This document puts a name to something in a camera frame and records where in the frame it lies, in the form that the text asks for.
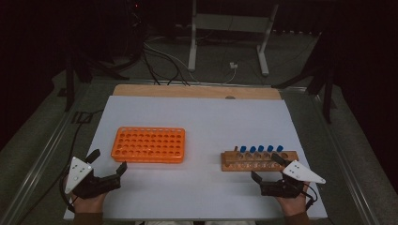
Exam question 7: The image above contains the white plug cable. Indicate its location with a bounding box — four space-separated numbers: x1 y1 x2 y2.
221 67 237 85

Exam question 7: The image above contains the white metal stand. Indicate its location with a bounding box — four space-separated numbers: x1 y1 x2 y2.
187 0 280 77

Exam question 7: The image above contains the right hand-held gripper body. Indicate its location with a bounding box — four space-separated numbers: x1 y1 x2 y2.
259 159 327 199

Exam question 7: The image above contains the wooden test tube rack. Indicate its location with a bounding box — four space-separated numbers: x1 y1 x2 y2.
221 145 299 173

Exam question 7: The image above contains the hand-held gripper cable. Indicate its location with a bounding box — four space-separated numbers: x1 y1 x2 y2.
58 172 77 214
303 182 319 211

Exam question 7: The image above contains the right hand-held gripper cable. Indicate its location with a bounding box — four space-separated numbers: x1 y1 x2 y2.
303 182 319 211

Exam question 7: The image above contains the person's right hand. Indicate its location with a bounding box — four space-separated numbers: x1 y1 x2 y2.
274 184 311 217

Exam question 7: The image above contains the black tripod stand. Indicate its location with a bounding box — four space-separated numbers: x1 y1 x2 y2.
271 31 337 124
64 46 130 113

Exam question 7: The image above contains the white board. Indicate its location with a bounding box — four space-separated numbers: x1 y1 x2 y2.
63 95 329 221

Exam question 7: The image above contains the metal floor rail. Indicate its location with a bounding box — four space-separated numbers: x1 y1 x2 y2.
0 82 95 225
308 90 381 225

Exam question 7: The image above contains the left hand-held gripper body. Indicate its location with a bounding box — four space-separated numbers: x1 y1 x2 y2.
64 156 122 201

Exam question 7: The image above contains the person's left hand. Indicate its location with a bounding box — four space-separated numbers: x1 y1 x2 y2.
70 192 109 215

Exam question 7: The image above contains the dark equipment rack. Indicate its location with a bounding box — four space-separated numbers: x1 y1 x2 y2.
123 0 146 64

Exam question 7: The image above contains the orange plastic test tube rack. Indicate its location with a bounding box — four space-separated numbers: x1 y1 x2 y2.
110 126 187 164

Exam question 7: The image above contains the left hand-held gripper cable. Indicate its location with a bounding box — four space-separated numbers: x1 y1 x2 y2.
58 172 77 214

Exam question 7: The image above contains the grey floor cable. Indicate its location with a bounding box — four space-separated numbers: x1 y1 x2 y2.
143 41 203 83

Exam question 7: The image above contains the black floor cable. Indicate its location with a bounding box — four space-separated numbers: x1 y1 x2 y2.
142 45 191 87

